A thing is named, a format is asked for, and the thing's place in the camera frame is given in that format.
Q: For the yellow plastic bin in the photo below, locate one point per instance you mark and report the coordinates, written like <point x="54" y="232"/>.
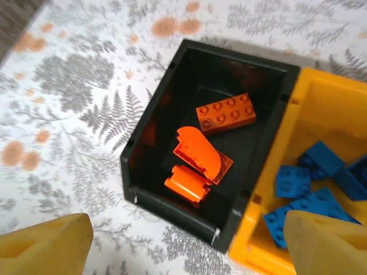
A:
<point x="329" y="109"/>

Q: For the black plastic bin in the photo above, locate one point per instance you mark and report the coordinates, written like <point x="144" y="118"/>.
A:
<point x="209" y="71"/>

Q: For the small blue lego brick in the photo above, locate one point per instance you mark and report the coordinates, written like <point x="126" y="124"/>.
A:
<point x="294" y="182"/>
<point x="275" y="226"/>
<point x="321" y="159"/>
<point x="354" y="179"/>

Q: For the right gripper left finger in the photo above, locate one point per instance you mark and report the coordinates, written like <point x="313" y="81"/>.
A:
<point x="43" y="249"/>

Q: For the long blue lego brick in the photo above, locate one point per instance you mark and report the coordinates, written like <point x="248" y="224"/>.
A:
<point x="318" y="203"/>

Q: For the floral patterned table cover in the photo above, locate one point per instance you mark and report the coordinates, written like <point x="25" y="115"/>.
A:
<point x="71" y="114"/>

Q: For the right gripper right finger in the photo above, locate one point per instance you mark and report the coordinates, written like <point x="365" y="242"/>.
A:
<point x="324" y="246"/>

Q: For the orange eight-stud lego brick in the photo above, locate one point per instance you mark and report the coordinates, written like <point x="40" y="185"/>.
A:
<point x="226" y="114"/>

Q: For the small orange rounded lego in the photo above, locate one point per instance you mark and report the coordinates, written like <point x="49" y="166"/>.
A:
<point x="186" y="184"/>

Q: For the orange curved lego brick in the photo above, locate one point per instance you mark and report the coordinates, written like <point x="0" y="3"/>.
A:
<point x="200" y="151"/>

